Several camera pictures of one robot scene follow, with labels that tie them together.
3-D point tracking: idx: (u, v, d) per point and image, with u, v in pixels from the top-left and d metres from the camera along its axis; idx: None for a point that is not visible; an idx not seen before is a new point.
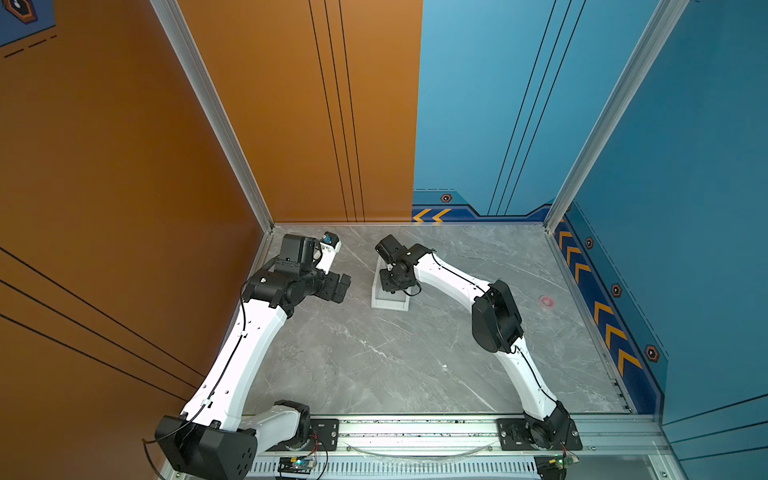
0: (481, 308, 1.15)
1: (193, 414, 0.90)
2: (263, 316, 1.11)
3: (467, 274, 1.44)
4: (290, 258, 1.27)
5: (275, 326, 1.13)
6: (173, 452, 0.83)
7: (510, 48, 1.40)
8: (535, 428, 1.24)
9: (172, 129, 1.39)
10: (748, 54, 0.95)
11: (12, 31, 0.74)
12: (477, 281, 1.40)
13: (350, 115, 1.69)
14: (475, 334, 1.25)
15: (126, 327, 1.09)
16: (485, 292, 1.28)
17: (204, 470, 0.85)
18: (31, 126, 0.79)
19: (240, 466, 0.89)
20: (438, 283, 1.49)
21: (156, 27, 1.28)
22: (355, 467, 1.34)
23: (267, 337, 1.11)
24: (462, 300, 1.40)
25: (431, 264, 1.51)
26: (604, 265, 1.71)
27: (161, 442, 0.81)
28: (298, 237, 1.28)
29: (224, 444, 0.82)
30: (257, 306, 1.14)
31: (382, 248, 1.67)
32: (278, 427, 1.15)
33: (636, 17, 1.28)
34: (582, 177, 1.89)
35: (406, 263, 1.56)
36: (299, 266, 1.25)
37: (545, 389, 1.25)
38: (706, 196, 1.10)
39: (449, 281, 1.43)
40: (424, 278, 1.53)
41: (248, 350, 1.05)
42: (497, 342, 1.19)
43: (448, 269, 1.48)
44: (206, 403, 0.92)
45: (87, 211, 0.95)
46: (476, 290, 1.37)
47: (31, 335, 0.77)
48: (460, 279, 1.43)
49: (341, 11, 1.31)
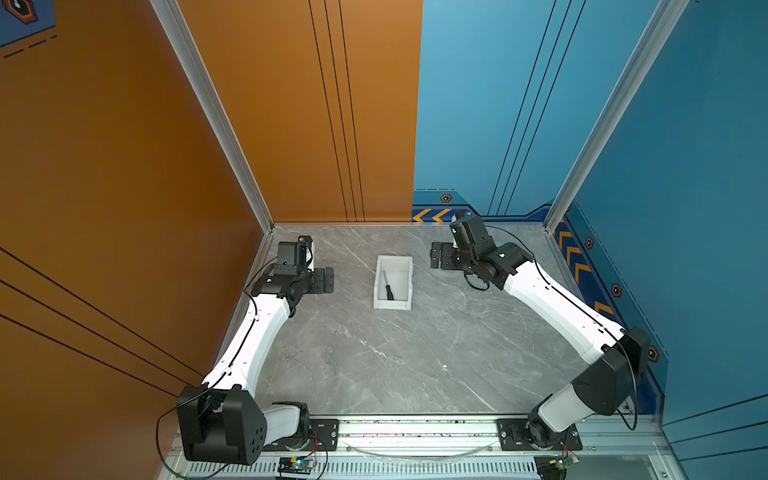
0: (614, 364, 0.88)
1: (214, 381, 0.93)
2: (271, 304, 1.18)
3: (590, 309, 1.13)
4: (286, 262, 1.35)
5: (281, 317, 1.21)
6: (190, 424, 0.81)
7: (510, 47, 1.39)
8: (534, 425, 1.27)
9: (173, 131, 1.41)
10: (749, 53, 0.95)
11: (12, 32, 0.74)
12: (605, 323, 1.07)
13: (350, 115, 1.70)
14: (579, 386, 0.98)
15: (126, 327, 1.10)
16: (608, 343, 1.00)
17: (221, 445, 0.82)
18: (30, 127, 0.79)
19: (254, 445, 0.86)
20: (540, 305, 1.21)
21: (156, 28, 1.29)
22: (355, 467, 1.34)
23: (275, 324, 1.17)
24: (575, 339, 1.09)
25: (537, 282, 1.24)
26: (604, 265, 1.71)
27: (181, 411, 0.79)
28: (291, 242, 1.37)
29: (247, 406, 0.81)
30: (266, 300, 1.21)
31: (464, 232, 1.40)
32: (282, 421, 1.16)
33: (637, 17, 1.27)
34: (583, 177, 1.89)
35: (497, 268, 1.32)
36: (296, 269, 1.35)
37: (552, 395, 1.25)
38: (707, 195, 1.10)
39: (560, 308, 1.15)
40: (522, 295, 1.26)
41: (260, 330, 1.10)
42: (613, 403, 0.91)
43: (558, 292, 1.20)
44: (227, 372, 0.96)
45: (87, 211, 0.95)
46: (603, 335, 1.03)
47: (30, 335, 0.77)
48: (579, 314, 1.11)
49: (341, 13, 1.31)
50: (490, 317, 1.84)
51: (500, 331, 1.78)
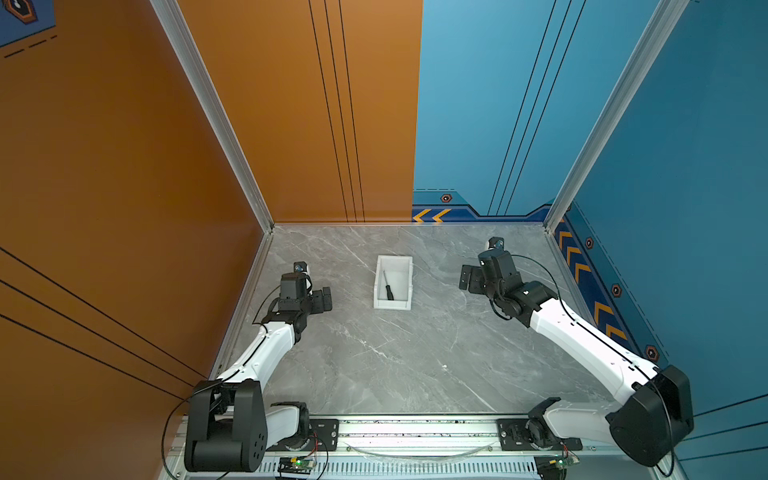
0: (646, 402, 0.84)
1: (229, 375, 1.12)
2: (278, 327, 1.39)
3: (621, 348, 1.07)
4: (289, 297, 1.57)
5: (287, 342, 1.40)
6: (199, 418, 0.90)
7: (510, 48, 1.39)
8: (533, 422, 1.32)
9: (173, 131, 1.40)
10: (748, 55, 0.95)
11: (12, 32, 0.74)
12: (637, 361, 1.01)
13: (350, 115, 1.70)
14: (616, 429, 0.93)
15: (126, 327, 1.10)
16: (640, 381, 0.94)
17: (221, 443, 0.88)
18: (30, 127, 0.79)
19: (254, 451, 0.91)
20: (567, 343, 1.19)
21: (156, 28, 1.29)
22: (355, 466, 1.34)
23: (283, 343, 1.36)
24: (607, 378, 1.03)
25: (562, 317, 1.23)
26: (604, 265, 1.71)
27: (194, 401, 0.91)
28: (292, 277, 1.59)
29: (254, 399, 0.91)
30: (275, 324, 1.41)
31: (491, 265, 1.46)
32: (282, 421, 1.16)
33: (637, 17, 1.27)
34: (582, 177, 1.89)
35: (522, 305, 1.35)
36: (298, 301, 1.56)
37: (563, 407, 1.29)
38: (706, 195, 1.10)
39: (586, 345, 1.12)
40: (549, 333, 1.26)
41: (271, 343, 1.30)
42: (656, 449, 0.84)
43: (584, 329, 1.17)
44: (239, 369, 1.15)
45: (86, 212, 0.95)
46: (634, 373, 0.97)
47: (31, 335, 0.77)
48: (608, 352, 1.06)
49: (341, 13, 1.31)
50: (490, 317, 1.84)
51: (500, 331, 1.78)
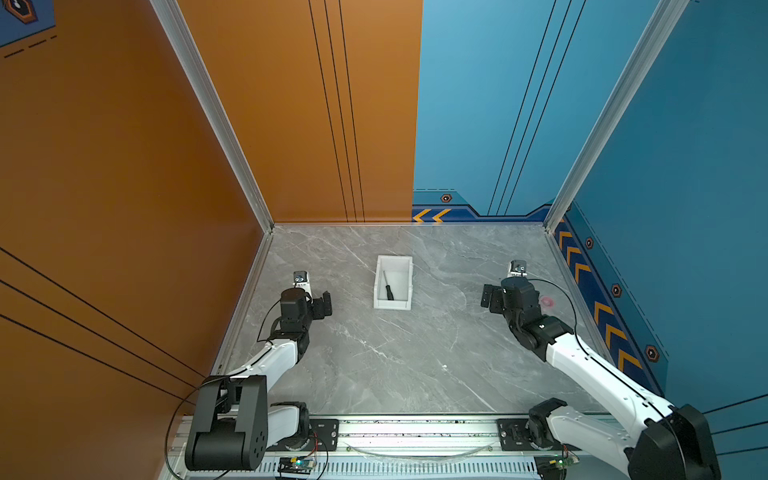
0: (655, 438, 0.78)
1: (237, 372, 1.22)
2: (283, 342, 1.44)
3: (636, 383, 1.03)
4: (291, 317, 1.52)
5: (292, 354, 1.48)
6: (205, 409, 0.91)
7: (510, 48, 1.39)
8: (532, 420, 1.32)
9: (173, 131, 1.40)
10: (748, 54, 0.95)
11: (13, 32, 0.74)
12: (652, 397, 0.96)
13: (350, 115, 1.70)
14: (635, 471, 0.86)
15: (126, 327, 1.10)
16: (654, 418, 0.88)
17: (223, 437, 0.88)
18: (30, 126, 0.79)
19: (255, 449, 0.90)
20: (581, 377, 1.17)
21: (156, 28, 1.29)
22: (355, 466, 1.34)
23: (287, 352, 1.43)
24: (620, 413, 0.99)
25: (575, 352, 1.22)
26: (604, 264, 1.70)
27: (203, 391, 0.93)
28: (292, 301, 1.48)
29: (260, 394, 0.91)
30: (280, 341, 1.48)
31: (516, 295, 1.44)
32: (282, 420, 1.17)
33: (637, 17, 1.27)
34: (582, 177, 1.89)
35: (538, 339, 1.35)
36: (300, 320, 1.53)
37: (570, 415, 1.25)
38: (706, 195, 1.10)
39: (599, 380, 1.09)
40: (565, 367, 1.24)
41: (274, 355, 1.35)
42: None
43: (598, 363, 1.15)
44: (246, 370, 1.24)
45: (86, 212, 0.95)
46: (647, 408, 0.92)
47: (31, 335, 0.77)
48: (622, 387, 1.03)
49: (341, 13, 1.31)
50: (490, 317, 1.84)
51: (500, 331, 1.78)
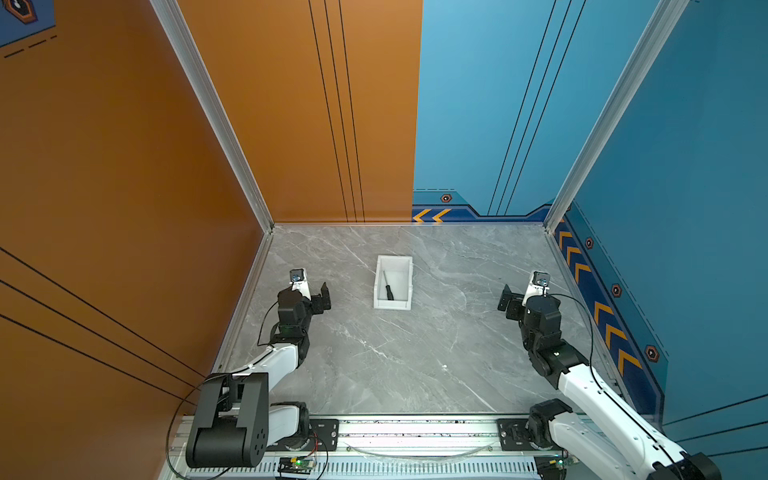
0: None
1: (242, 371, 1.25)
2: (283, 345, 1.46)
3: (649, 425, 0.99)
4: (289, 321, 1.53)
5: (294, 356, 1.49)
6: (207, 406, 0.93)
7: (509, 48, 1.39)
8: (532, 418, 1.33)
9: (172, 131, 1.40)
10: (749, 55, 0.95)
11: (13, 32, 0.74)
12: (664, 441, 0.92)
13: (350, 116, 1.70)
14: None
15: (126, 327, 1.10)
16: (664, 463, 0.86)
17: (224, 434, 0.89)
18: (31, 126, 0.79)
19: (256, 446, 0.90)
20: (591, 410, 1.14)
21: (156, 28, 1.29)
22: (355, 467, 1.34)
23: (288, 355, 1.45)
24: (629, 453, 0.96)
25: (588, 384, 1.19)
26: (604, 264, 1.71)
27: (206, 388, 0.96)
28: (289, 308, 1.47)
29: (261, 390, 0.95)
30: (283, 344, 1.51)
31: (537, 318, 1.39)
32: (282, 420, 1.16)
33: (637, 17, 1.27)
34: (582, 177, 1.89)
35: (552, 367, 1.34)
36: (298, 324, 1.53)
37: (575, 426, 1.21)
38: (707, 195, 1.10)
39: (610, 414, 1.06)
40: (576, 398, 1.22)
41: (276, 356, 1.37)
42: None
43: (611, 399, 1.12)
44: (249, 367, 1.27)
45: (84, 212, 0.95)
46: (658, 452, 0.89)
47: (32, 335, 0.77)
48: (633, 426, 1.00)
49: (341, 13, 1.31)
50: (490, 317, 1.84)
51: (500, 331, 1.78)
